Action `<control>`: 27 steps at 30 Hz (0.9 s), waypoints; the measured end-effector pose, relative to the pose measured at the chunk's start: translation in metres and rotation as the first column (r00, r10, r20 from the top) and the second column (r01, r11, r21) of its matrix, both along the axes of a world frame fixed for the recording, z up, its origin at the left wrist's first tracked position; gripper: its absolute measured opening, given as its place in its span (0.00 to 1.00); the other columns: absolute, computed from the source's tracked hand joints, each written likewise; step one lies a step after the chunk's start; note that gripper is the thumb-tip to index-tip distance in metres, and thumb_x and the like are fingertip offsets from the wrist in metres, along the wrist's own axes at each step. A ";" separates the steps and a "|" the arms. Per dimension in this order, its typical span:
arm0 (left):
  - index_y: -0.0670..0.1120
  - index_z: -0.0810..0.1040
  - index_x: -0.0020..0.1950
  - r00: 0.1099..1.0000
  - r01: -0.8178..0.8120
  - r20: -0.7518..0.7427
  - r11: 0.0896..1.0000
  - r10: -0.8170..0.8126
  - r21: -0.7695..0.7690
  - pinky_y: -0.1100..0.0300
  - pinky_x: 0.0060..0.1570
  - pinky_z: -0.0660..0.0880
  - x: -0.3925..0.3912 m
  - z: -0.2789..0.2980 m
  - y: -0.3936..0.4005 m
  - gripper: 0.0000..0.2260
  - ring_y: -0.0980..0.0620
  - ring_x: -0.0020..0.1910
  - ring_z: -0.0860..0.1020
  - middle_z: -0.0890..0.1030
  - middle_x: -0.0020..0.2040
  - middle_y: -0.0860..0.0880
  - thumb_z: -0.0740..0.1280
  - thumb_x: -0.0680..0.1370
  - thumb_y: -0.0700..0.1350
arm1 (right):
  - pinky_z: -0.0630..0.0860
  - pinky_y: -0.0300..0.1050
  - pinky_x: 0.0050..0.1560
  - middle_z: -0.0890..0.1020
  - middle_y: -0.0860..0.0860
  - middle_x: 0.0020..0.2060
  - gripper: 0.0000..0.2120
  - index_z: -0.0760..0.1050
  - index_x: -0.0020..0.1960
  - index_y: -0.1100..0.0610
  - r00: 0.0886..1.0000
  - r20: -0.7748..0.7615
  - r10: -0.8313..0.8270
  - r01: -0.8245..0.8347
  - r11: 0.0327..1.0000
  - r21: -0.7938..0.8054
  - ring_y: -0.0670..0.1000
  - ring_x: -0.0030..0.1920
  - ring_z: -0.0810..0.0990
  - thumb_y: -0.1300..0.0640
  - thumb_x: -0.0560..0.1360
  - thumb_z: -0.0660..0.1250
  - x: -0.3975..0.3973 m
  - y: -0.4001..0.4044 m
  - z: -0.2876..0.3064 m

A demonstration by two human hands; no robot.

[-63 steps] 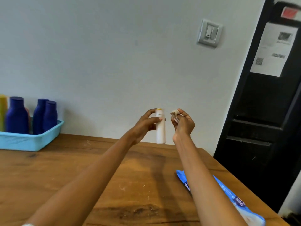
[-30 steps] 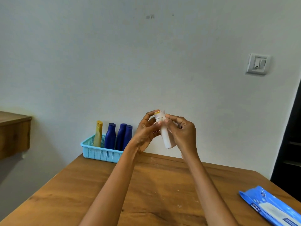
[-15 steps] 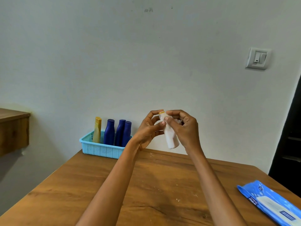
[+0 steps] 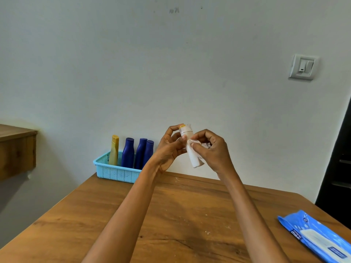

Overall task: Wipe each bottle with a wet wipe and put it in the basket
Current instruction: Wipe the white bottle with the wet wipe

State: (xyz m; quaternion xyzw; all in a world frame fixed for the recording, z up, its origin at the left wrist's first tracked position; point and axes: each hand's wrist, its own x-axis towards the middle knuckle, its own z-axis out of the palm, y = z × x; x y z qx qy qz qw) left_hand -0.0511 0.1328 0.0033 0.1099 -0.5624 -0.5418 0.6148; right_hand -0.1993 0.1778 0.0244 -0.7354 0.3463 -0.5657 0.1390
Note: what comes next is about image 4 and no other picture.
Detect person's right hand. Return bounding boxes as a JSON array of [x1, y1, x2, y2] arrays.
[[190, 129, 237, 180]]

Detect person's left hand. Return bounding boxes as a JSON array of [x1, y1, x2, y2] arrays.
[[148, 123, 188, 174]]

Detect slim dark blue bottle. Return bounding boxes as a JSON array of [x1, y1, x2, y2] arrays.
[[133, 138, 148, 170], [142, 140, 155, 167]]

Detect white wipe cloth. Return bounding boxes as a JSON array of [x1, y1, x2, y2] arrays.
[[186, 138, 212, 151]]

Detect wide dark blue bottle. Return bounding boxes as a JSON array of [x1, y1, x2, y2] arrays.
[[121, 137, 135, 168]]

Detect beige bottle with white cap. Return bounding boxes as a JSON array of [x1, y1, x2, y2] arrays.
[[108, 146, 119, 166]]

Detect light blue plastic basket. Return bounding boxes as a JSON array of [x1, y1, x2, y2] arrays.
[[93, 151, 144, 184]]

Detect blue wet wipes pack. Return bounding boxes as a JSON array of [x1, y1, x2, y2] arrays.
[[277, 210, 351, 263]]

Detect person's left forearm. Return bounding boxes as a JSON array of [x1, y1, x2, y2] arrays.
[[82, 164, 162, 263]]

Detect person's right forearm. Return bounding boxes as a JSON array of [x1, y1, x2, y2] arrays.
[[219, 172, 291, 263]]

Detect wooden table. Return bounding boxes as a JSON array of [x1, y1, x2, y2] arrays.
[[0, 171, 351, 263]]

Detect black door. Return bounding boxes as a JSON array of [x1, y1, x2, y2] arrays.
[[315, 98, 351, 229]]

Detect wooden side desk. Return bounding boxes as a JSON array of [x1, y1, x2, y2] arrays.
[[0, 124, 38, 182]]

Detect grey wall light switch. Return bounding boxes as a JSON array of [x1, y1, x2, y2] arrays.
[[288, 54, 320, 81]]

